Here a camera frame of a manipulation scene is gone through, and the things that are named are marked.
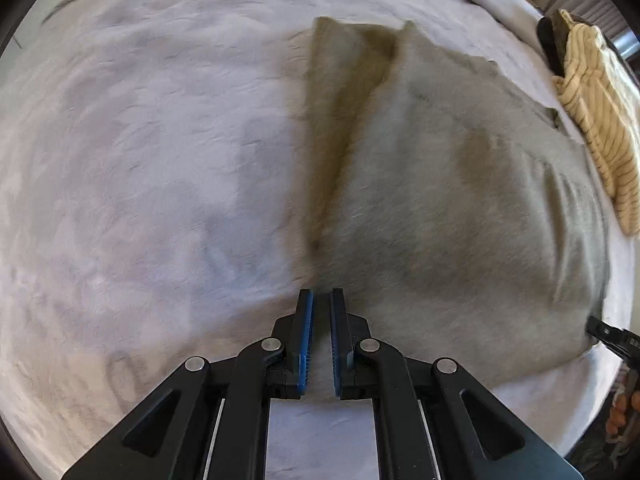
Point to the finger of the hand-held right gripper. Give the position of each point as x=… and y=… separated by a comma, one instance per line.
x=607, y=336

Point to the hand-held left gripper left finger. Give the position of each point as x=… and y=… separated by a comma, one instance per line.
x=304, y=342

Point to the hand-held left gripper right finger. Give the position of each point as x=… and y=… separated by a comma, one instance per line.
x=336, y=347

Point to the grey knitted sweater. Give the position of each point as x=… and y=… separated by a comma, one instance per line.
x=450, y=210

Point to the cream striped garment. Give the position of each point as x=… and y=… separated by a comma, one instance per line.
x=600, y=110

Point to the lavender plush blanket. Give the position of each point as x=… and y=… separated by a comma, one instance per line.
x=150, y=160

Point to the dark object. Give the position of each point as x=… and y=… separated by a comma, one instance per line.
x=550, y=45

